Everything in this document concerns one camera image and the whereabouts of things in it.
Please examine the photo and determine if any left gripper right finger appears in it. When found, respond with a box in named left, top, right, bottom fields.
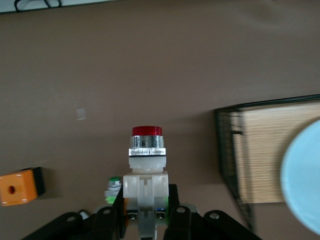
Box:
left=162, top=183, right=263, bottom=240

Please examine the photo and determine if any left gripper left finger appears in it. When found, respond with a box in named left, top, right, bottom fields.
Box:
left=19, top=188, right=128, bottom=240

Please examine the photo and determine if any red push button switch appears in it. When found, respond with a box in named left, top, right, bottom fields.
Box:
left=122, top=126, right=169, bottom=240

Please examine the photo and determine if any light blue round plate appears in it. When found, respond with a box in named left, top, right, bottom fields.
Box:
left=280, top=118, right=320, bottom=237

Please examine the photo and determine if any translucent tape patch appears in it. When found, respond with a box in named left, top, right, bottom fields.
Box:
left=75, top=107, right=87, bottom=121

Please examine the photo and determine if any green push button switch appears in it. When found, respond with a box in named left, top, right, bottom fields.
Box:
left=104, top=176, right=124, bottom=206

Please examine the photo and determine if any orange button enclosure box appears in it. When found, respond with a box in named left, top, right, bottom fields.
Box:
left=0, top=166, right=47, bottom=207

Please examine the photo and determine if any black wire mesh basket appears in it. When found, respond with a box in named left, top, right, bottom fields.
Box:
left=214, top=94, right=320, bottom=231

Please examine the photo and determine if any black flat cable loop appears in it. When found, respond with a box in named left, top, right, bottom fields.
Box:
left=13, top=0, right=64, bottom=12

